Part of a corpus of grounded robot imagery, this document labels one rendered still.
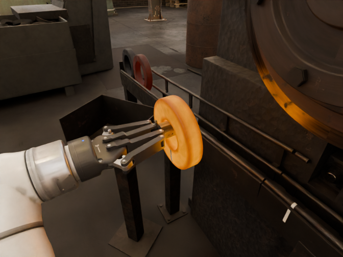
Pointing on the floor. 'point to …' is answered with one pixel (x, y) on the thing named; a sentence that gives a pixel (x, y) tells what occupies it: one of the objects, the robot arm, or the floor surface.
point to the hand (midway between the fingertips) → (175, 126)
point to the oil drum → (202, 30)
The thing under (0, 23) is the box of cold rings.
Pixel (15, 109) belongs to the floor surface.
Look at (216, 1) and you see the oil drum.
